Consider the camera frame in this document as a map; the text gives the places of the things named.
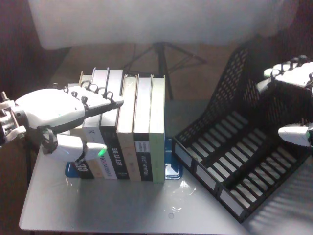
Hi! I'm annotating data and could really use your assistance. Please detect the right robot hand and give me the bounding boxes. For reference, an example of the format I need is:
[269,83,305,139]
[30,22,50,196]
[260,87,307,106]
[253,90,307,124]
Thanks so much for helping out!
[263,55,313,147]

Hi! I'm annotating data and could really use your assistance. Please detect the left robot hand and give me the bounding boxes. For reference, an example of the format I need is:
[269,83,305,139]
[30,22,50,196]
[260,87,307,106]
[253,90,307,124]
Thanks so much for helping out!
[14,81,125,163]

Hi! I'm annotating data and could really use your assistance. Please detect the tan beige book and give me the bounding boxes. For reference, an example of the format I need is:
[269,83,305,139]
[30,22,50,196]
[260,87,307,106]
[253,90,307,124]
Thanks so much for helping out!
[116,73,142,182]

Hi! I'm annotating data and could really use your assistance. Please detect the white book K spine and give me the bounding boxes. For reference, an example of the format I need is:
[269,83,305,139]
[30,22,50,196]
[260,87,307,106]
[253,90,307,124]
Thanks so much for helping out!
[82,67,118,181]

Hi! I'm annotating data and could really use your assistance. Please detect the black book Century spine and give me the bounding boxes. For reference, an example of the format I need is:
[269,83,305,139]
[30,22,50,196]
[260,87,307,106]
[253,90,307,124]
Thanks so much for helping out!
[66,82,95,179]

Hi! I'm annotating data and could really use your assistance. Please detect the cream spine book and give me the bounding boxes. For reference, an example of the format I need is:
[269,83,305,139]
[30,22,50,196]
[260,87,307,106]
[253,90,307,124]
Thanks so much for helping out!
[70,70,105,179]

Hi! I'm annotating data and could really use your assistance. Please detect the black book Let It Be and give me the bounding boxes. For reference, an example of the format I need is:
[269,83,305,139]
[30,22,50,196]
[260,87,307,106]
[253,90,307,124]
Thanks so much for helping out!
[99,69,130,180]

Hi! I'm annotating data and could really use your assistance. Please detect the black book white label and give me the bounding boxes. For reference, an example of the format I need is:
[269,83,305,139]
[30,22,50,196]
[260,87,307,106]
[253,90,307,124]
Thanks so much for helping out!
[133,74,154,182]

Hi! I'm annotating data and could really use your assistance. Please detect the light green book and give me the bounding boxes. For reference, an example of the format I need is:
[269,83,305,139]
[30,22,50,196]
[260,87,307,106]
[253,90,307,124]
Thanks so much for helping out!
[148,74,167,185]

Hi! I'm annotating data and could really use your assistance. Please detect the black tripod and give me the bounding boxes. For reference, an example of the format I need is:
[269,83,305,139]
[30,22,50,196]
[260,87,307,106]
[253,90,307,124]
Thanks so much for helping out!
[123,42,208,100]

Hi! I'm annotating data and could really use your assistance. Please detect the white cloth backdrop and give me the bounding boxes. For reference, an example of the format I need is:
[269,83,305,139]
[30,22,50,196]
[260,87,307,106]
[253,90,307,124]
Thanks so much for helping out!
[26,0,300,49]

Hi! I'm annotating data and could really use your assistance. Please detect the clear plastic wrapper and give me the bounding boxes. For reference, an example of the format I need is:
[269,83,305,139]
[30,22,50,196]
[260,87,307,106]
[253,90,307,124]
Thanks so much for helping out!
[166,180,199,212]

